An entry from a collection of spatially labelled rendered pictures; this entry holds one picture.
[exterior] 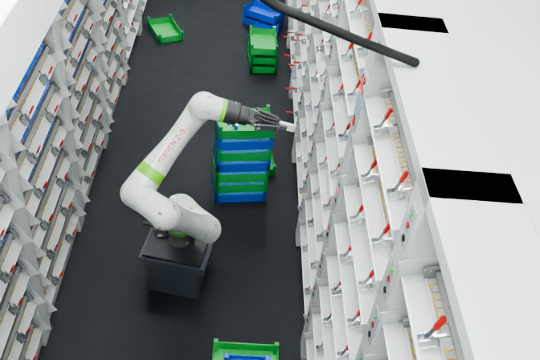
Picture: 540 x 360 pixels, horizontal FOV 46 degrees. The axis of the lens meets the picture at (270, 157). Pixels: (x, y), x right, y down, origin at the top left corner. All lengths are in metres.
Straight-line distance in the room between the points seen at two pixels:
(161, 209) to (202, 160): 1.53
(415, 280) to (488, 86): 0.56
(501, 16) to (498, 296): 1.13
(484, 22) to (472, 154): 0.67
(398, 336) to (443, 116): 0.54
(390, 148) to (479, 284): 0.70
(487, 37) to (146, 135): 2.65
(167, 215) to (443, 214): 1.38
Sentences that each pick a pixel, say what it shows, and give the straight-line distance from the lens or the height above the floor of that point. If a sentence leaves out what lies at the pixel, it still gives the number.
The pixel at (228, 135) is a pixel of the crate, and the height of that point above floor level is 0.50.
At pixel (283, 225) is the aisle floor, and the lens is 3.60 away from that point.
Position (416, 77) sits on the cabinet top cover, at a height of 1.74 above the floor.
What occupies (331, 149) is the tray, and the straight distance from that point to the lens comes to 2.67.
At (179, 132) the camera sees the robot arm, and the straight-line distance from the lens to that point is 2.56.
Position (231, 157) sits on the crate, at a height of 0.35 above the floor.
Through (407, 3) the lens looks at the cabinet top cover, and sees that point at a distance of 2.05.
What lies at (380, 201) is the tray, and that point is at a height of 1.33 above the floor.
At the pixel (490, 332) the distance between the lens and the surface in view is 1.14.
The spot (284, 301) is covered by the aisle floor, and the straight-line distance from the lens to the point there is 3.26.
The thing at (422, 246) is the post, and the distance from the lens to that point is 1.43.
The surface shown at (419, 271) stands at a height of 1.51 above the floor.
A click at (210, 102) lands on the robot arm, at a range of 2.45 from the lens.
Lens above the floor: 2.60
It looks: 40 degrees down
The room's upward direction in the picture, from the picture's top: 8 degrees clockwise
